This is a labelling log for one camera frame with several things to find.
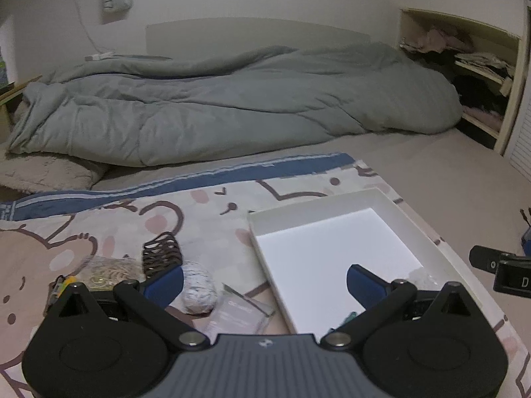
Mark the pink clothes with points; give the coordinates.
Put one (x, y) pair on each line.
(439, 39)

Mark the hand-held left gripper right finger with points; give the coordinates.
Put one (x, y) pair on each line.
(361, 285)

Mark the white louvered door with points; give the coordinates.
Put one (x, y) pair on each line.
(522, 141)

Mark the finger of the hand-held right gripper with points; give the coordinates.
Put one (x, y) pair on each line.
(527, 241)
(483, 259)

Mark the small green item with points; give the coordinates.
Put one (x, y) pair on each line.
(347, 317)

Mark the wooden bedside shelf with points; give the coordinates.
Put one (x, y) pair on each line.
(12, 95)

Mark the yellow headlamp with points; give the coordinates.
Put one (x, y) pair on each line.
(66, 284)

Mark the white shallow box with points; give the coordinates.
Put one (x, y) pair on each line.
(327, 257)

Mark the clear plastic packet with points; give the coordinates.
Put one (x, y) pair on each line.
(238, 311)

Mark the white headboard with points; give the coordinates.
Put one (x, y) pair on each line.
(249, 33)

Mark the bag of rubber bands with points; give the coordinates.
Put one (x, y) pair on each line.
(108, 272)

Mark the white folded clothes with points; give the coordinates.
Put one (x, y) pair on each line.
(483, 61)

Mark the printed bear blanket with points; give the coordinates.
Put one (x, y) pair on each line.
(124, 215)

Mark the black clothes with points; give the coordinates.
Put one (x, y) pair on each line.
(477, 91)

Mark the pink fuzzy cloth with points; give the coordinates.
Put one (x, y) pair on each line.
(483, 116)

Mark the beige fuzzy blanket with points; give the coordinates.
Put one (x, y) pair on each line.
(45, 172)

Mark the cream shelf unit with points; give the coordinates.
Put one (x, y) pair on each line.
(512, 91)

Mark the white charger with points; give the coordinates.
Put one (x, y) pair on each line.
(99, 56)

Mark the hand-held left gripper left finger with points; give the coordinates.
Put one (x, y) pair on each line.
(166, 284)

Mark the black hair claw clip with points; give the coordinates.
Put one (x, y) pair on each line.
(159, 251)

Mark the beige bed sheet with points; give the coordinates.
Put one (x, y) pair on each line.
(439, 161)

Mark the grey quilt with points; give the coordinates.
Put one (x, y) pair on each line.
(232, 103)

